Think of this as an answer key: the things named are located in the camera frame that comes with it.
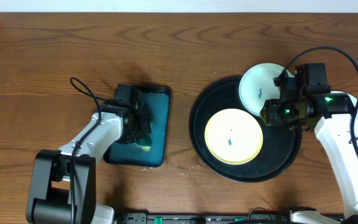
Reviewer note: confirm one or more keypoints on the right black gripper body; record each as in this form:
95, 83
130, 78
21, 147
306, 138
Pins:
284, 114

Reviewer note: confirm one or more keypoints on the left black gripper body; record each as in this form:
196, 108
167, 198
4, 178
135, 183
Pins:
142, 123

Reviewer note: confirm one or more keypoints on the yellow green sponge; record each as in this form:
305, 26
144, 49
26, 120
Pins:
144, 143

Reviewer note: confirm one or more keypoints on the yellow plate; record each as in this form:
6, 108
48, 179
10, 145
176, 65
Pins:
233, 136

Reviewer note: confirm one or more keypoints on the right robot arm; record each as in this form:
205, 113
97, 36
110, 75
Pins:
333, 119

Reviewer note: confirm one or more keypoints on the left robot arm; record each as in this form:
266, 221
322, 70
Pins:
63, 185

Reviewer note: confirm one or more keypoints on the black rectangular water tray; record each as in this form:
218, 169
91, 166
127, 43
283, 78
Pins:
157, 103

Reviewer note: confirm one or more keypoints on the black round tray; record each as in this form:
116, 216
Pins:
280, 144

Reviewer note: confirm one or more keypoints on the white plate with stain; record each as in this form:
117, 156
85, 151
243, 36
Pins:
256, 86

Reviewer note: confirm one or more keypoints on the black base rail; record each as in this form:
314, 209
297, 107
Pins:
143, 218

